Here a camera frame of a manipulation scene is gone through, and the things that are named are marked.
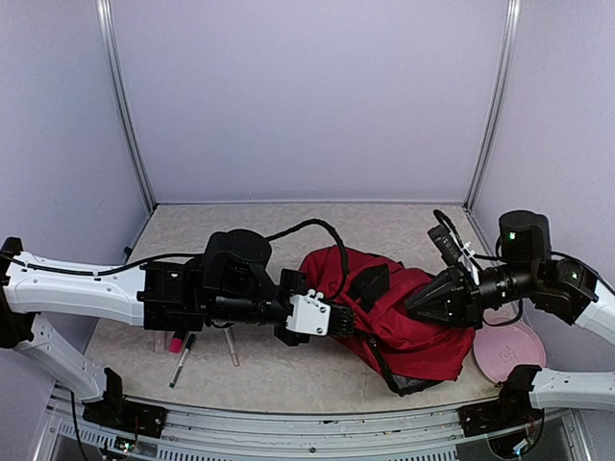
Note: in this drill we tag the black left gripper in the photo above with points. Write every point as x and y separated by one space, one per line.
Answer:
297 277

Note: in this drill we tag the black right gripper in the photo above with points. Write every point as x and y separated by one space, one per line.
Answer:
460 297

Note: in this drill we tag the red student backpack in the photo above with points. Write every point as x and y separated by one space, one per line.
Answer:
409 355

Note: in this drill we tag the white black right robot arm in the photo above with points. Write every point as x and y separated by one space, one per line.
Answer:
526 268

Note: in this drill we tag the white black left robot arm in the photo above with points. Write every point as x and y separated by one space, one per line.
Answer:
225 284

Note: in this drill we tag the pink plate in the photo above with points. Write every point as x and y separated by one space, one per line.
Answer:
498 350

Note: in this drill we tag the small white marker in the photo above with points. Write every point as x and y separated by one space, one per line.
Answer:
231 346

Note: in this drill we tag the green white pen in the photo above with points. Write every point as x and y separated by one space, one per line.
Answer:
187 347

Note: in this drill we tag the pink black highlighter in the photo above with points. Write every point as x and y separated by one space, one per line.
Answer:
177 342

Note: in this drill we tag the beige eraser stick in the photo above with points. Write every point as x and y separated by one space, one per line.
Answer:
159 342

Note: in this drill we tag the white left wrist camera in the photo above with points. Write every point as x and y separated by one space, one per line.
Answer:
309 315

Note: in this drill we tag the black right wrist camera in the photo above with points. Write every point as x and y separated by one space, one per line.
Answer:
453 251

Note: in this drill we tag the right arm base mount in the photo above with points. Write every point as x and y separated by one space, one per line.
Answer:
510 408

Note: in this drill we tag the right aluminium frame post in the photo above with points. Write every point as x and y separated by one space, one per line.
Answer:
511 24

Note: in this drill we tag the aluminium frame post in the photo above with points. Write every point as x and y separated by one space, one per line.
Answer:
511 24
108 35

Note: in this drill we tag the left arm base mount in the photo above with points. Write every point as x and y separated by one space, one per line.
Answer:
122 415

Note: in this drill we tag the aluminium front rail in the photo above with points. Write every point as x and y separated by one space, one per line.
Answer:
200 433

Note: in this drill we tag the left aluminium frame post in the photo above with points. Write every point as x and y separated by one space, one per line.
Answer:
108 35

